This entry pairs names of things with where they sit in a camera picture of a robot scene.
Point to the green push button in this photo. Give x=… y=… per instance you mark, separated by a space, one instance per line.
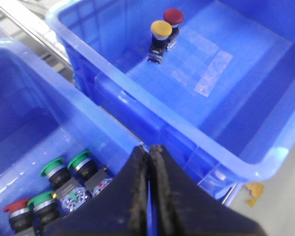
x=70 y=193
x=45 y=208

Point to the red mushroom push button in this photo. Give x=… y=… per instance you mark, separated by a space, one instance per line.
x=174 y=17

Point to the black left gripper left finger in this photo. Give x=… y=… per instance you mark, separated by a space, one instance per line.
x=119 y=210

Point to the blue plastic source bin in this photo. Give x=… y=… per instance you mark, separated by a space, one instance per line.
x=42 y=117

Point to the blue plastic target bin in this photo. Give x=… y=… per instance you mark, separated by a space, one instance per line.
x=223 y=98

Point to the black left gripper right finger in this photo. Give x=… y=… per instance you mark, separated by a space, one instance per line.
x=184 y=209

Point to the yellow mushroom push button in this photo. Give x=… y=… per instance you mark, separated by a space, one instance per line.
x=161 y=30

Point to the red button in source bin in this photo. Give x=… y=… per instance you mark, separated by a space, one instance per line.
x=20 y=215

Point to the steel rack centre divider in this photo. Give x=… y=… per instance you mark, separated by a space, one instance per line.
x=28 y=15

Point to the green push button switch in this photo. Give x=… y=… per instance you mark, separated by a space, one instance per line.
x=85 y=167

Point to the yellow tape scrap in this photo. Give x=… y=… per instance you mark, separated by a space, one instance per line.
x=256 y=190

